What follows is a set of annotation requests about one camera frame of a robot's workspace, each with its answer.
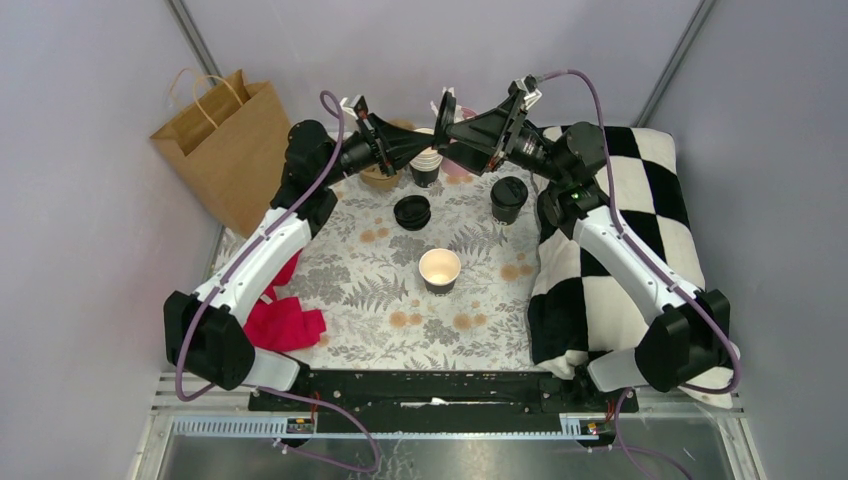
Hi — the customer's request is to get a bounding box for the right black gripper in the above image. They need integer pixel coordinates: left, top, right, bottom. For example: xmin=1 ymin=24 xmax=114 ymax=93
xmin=437 ymin=89 xmax=568 ymax=186

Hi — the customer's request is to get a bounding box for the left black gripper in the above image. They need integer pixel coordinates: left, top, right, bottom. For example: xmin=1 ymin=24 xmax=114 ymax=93
xmin=318 ymin=111 xmax=435 ymax=188

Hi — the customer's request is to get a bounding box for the black cup lid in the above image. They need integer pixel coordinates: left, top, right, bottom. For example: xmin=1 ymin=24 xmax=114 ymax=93
xmin=490 ymin=176 xmax=528 ymax=208
xmin=432 ymin=119 xmax=454 ymax=150

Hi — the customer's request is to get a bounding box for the black paper coffee cup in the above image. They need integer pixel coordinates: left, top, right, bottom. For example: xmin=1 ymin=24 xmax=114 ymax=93
xmin=490 ymin=176 xmax=528 ymax=225

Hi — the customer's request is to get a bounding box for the stack of black lids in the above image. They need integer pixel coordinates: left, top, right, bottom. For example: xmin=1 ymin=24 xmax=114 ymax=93
xmin=393 ymin=195 xmax=431 ymax=231

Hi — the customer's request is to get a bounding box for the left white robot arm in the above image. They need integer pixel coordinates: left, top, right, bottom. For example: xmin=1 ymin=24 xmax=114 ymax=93
xmin=164 ymin=91 xmax=455 ymax=411

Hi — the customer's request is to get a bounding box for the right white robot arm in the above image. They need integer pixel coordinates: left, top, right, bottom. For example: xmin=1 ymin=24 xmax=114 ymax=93
xmin=433 ymin=76 xmax=740 ymax=412

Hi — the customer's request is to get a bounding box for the pink straw holder cup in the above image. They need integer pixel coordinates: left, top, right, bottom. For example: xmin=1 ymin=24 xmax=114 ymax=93
xmin=441 ymin=106 xmax=477 ymax=177

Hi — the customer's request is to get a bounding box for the stack of paper cups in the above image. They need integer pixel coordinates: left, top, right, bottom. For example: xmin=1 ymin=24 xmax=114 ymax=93
xmin=409 ymin=148 xmax=443 ymax=188

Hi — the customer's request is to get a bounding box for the wrapped paper straws bundle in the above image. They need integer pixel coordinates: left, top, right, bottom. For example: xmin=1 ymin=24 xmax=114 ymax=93
xmin=430 ymin=87 xmax=464 ymax=122

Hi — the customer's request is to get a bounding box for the brown cardboard cup carrier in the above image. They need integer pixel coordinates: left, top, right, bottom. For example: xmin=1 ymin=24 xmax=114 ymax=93
xmin=359 ymin=119 xmax=416 ymax=192

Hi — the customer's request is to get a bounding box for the floral table mat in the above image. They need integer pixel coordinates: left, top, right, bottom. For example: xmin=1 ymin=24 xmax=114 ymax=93
xmin=185 ymin=130 xmax=551 ymax=372

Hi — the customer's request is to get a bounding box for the brown paper bag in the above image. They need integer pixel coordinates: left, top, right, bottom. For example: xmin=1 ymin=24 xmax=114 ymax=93
xmin=150 ymin=70 xmax=292 ymax=238

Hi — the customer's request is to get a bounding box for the black white checkered pillow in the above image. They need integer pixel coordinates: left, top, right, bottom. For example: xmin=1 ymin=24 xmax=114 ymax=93
xmin=526 ymin=126 xmax=705 ymax=380

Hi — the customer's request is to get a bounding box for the red cloth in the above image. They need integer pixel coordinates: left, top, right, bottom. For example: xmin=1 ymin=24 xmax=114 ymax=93
xmin=244 ymin=250 xmax=326 ymax=353

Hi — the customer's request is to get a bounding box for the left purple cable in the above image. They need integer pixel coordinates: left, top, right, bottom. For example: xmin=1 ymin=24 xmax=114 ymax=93
xmin=174 ymin=90 xmax=384 ymax=473

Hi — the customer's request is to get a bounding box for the purple cable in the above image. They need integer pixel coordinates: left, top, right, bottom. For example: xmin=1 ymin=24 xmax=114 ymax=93
xmin=174 ymin=90 xmax=384 ymax=473
xmin=536 ymin=68 xmax=743 ymax=480

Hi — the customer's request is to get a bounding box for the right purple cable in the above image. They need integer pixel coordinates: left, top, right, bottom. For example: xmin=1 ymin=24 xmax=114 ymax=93
xmin=536 ymin=68 xmax=743 ymax=480

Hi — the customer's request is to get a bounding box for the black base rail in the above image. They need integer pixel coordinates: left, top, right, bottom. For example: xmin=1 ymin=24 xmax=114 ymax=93
xmin=248 ymin=369 xmax=638 ymax=435

